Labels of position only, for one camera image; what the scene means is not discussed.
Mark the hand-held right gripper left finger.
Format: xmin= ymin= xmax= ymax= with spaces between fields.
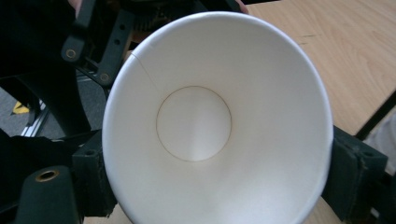
xmin=71 ymin=130 xmax=119 ymax=218

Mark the blue and white paper cup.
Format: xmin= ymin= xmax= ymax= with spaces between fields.
xmin=101 ymin=10 xmax=335 ymax=224

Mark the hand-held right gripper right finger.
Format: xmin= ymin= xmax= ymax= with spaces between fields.
xmin=321 ymin=125 xmax=389 ymax=223

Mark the aluminium floor rail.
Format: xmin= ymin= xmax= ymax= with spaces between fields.
xmin=19 ymin=100 xmax=51 ymax=138

